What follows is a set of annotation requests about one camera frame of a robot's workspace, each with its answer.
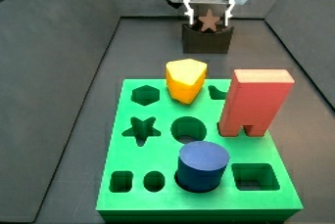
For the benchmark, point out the blue cylinder block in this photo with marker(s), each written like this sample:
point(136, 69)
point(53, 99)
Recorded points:
point(202, 161)

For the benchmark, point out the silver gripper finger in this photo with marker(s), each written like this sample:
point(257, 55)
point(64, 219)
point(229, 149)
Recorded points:
point(189, 11)
point(227, 12)

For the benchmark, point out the green shape sorter base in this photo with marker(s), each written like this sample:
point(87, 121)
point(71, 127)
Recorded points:
point(172, 171)

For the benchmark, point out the red arch block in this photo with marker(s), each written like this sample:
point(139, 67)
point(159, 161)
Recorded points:
point(256, 95)

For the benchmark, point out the brown star prism block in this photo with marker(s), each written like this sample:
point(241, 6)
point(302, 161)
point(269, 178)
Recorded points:
point(209, 20)

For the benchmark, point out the black curved fixture stand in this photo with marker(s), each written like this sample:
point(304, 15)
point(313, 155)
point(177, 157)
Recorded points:
point(206, 42)

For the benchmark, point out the yellow pentagon block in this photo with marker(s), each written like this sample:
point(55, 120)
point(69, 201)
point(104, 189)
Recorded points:
point(185, 75)

